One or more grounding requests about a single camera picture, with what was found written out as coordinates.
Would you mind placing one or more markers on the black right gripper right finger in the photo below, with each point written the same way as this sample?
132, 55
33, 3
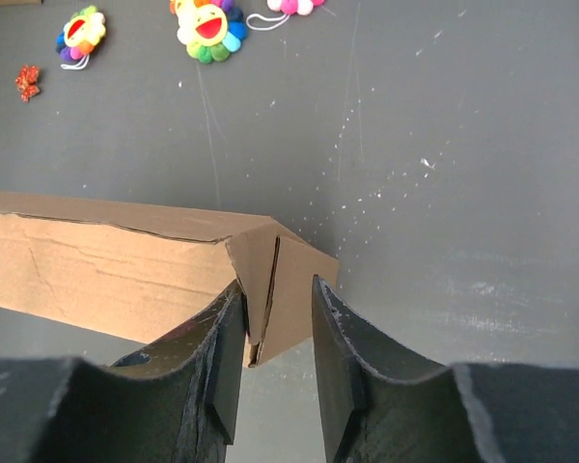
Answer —
380, 401

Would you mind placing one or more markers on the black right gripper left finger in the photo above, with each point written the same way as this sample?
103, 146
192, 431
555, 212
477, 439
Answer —
173, 400

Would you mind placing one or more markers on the brown cardboard box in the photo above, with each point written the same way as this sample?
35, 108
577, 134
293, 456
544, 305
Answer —
137, 271

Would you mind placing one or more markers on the orange glitter leaf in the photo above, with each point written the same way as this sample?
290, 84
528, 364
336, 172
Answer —
27, 82

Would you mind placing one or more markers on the rainbow flower plush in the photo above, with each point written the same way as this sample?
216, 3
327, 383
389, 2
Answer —
210, 35

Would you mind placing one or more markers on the blue flower plush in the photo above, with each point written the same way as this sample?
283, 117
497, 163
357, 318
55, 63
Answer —
80, 36

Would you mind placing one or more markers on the orange flower plush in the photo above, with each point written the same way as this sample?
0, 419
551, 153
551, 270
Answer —
178, 7

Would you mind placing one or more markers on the pink flower plush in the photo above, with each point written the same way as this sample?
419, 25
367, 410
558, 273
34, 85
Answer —
284, 10

